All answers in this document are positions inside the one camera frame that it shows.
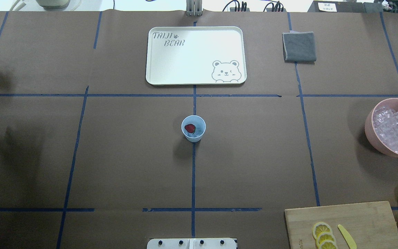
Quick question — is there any pink bowl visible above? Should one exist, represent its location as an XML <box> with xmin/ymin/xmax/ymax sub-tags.
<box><xmin>364</xmin><ymin>98</ymin><xmax>398</xmax><ymax>158</ymax></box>

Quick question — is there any bamboo cutting board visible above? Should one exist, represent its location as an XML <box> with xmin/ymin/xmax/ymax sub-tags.
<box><xmin>284</xmin><ymin>201</ymin><xmax>398</xmax><ymax>249</ymax></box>

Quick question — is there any clear ice cubes pile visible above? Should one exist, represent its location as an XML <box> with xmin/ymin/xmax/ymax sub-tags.
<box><xmin>373</xmin><ymin>106</ymin><xmax>398</xmax><ymax>154</ymax></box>

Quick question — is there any black box with label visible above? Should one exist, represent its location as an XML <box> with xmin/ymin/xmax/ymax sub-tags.
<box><xmin>307</xmin><ymin>0</ymin><xmax>346</xmax><ymax>12</ymax></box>

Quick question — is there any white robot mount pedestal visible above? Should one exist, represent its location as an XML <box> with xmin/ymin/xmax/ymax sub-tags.
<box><xmin>146</xmin><ymin>238</ymin><xmax>238</xmax><ymax>249</ymax></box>

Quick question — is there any lemon slices row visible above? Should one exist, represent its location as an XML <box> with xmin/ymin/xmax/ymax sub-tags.
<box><xmin>312</xmin><ymin>222</ymin><xmax>338</xmax><ymax>249</ymax></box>

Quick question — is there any yellow plastic knife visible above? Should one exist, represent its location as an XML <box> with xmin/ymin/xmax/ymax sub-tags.
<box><xmin>338</xmin><ymin>224</ymin><xmax>357</xmax><ymax>249</ymax></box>

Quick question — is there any white bear serving tray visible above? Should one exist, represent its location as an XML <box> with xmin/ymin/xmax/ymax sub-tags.
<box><xmin>145</xmin><ymin>26</ymin><xmax>247</xmax><ymax>86</ymax></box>

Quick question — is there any red strawberry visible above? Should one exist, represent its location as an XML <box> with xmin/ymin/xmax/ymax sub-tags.
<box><xmin>184</xmin><ymin>123</ymin><xmax>196</xmax><ymax>134</ymax></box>

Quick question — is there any aluminium frame post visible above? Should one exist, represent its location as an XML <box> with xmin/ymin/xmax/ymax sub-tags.
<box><xmin>186</xmin><ymin>0</ymin><xmax>203</xmax><ymax>16</ymax></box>

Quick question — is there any grey folded cloth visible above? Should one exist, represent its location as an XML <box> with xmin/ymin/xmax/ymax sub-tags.
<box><xmin>282</xmin><ymin>30</ymin><xmax>316</xmax><ymax>63</ymax></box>

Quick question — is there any light blue plastic cup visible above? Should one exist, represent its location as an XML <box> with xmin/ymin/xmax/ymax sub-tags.
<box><xmin>181</xmin><ymin>115</ymin><xmax>206</xmax><ymax>143</ymax></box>

